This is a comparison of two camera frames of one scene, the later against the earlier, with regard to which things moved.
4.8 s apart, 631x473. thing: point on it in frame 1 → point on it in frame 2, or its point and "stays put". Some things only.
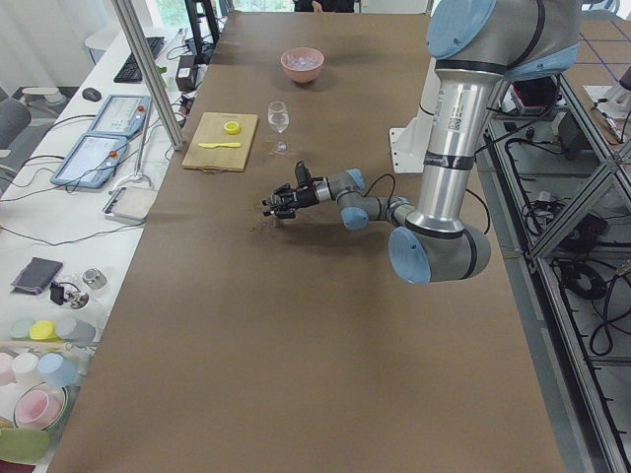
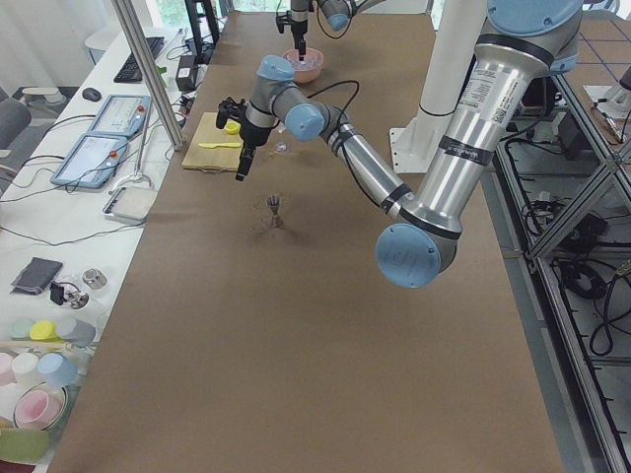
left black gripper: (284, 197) → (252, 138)
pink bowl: (303, 64) stays put
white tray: (130, 203) stays put
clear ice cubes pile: (302, 60) stays put
